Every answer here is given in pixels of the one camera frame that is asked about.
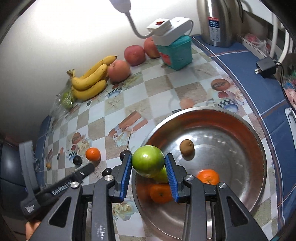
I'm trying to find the steel bowl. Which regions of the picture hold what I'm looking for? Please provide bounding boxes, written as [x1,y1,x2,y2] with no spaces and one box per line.
[132,107,267,240]

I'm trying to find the orange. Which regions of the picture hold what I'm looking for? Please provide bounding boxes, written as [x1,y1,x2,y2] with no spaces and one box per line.
[85,148,101,161]
[150,183,173,204]
[196,169,220,185]

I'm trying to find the brown kiwi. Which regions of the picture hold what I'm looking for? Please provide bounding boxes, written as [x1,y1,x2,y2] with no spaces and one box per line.
[180,139,195,156]

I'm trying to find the checkered printed tablecloth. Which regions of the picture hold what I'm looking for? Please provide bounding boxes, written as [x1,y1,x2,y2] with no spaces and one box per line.
[35,35,296,241]

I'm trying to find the white power strip lamp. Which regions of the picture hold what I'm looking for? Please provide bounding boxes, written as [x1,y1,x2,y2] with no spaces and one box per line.
[109,0,193,45]

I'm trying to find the red white plastic bag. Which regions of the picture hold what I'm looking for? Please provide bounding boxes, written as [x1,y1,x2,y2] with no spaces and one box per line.
[243,34,271,55]

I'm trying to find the teal box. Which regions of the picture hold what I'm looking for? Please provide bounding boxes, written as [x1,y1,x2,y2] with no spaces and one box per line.
[157,35,193,70]

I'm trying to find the yellow banana bunch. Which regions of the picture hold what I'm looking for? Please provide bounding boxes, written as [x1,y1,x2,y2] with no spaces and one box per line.
[67,55,118,101]

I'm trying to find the white plastic clip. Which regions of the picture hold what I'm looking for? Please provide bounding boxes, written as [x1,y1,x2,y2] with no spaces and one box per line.
[284,108,296,130]

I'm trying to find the white tube frame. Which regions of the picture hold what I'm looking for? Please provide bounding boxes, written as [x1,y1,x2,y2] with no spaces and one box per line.
[270,19,290,62]

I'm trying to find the person's left hand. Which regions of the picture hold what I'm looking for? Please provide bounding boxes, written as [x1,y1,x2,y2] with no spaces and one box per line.
[25,221,42,241]

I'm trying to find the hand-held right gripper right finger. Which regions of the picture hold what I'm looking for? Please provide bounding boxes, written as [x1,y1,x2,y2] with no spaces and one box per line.
[165,153,270,241]

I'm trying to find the red apple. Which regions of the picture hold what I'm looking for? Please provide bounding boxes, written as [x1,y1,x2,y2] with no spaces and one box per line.
[144,37,161,58]
[107,60,130,82]
[124,45,146,66]

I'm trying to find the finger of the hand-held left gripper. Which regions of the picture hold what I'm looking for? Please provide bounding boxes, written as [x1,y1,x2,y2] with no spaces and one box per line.
[38,163,95,202]

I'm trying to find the black adapter cable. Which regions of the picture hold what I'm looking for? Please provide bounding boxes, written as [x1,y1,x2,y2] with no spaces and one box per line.
[274,59,287,88]

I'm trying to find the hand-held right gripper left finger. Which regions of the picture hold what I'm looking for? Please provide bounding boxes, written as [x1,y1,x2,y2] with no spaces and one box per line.
[35,154,133,241]

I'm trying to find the green mango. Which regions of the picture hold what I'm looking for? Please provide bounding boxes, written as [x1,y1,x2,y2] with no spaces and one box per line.
[155,167,170,183]
[132,145,166,178]

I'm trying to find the black power adapter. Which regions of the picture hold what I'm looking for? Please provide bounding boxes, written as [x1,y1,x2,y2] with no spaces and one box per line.
[255,57,277,78]

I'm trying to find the steel kettle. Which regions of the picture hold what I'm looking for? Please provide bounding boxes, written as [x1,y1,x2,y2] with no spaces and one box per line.
[196,0,240,47]

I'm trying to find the plastic bag of green fruit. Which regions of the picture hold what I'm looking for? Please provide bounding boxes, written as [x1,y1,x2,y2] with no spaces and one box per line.
[50,86,78,116]

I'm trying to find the colourful printed packet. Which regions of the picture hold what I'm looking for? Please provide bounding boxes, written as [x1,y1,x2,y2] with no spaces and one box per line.
[281,70,296,107]

